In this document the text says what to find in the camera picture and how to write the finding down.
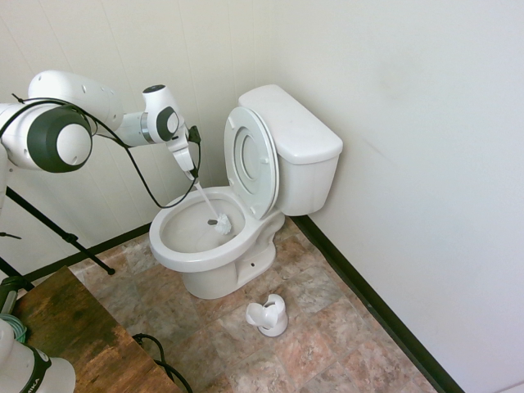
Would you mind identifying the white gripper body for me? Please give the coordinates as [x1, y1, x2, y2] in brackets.
[166, 134, 197, 173]

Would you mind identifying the white toilet brush grey handle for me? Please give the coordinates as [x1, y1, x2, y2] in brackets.
[194, 178, 233, 236]

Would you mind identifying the white toilet seat with lid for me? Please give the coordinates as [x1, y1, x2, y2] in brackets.
[223, 105, 281, 220]

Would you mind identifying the white ceramic toilet bowl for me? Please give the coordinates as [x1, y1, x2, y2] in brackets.
[147, 185, 287, 300]

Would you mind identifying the white toilet tank lid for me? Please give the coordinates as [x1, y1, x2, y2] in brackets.
[237, 84, 345, 166]

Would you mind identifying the white toilet tank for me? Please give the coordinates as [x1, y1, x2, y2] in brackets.
[274, 142, 341, 217]

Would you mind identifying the white toilet brush holder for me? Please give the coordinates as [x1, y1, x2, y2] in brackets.
[245, 292, 288, 338]

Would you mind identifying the black rubber baseboard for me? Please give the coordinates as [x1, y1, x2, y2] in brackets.
[289, 214, 466, 393]
[24, 222, 156, 284]

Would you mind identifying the dark brown wooden table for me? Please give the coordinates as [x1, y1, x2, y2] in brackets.
[11, 264, 182, 393]

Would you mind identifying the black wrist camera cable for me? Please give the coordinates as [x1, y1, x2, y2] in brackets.
[0, 95, 203, 209]

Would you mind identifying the black camera tripod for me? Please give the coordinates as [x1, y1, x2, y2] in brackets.
[0, 184, 116, 292]

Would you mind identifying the thick black floor cable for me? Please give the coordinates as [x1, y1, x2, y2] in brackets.
[132, 332, 194, 393]

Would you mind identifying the green coiled cable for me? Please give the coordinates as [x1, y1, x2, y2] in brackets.
[0, 312, 29, 346]

